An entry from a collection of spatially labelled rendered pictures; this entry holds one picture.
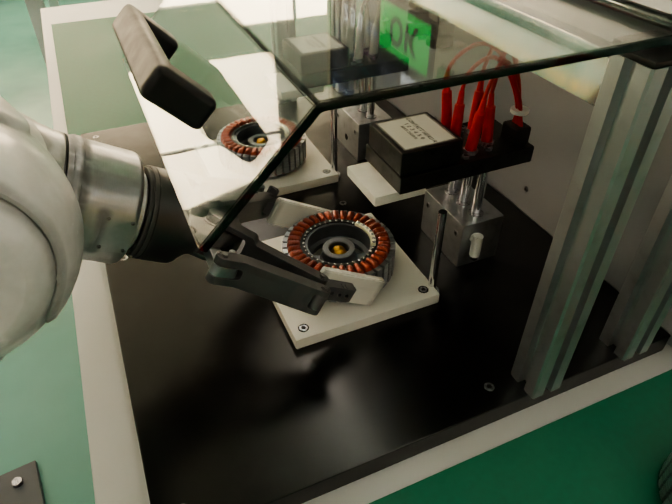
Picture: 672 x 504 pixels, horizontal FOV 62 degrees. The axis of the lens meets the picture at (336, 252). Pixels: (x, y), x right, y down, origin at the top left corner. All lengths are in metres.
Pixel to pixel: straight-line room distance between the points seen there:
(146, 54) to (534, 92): 0.46
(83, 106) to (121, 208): 0.65
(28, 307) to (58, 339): 1.50
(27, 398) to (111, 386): 1.07
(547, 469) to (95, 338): 0.42
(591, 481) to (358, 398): 0.19
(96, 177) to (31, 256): 0.21
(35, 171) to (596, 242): 0.32
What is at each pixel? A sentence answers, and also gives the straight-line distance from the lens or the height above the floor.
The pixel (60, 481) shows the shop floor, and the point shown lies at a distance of 1.45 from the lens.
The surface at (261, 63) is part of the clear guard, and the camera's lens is 0.28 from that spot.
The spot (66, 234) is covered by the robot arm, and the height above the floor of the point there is 1.03.
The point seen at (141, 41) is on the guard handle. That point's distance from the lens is 0.32.
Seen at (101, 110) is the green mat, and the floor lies 0.75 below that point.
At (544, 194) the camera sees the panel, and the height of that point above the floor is 0.81.
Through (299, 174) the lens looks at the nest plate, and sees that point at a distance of 0.72.
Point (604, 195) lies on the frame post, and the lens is 0.38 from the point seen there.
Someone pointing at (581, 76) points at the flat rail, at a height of 1.03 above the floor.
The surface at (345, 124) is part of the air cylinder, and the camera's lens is 0.79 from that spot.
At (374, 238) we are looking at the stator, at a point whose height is 0.82.
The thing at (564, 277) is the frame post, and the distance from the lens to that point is 0.42.
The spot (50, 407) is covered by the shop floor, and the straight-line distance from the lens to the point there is 1.58.
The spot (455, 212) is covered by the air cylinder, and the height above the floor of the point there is 0.82.
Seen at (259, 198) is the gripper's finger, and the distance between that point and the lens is 0.56.
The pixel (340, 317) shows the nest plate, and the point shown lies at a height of 0.78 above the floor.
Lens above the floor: 1.16
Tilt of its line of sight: 39 degrees down
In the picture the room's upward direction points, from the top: straight up
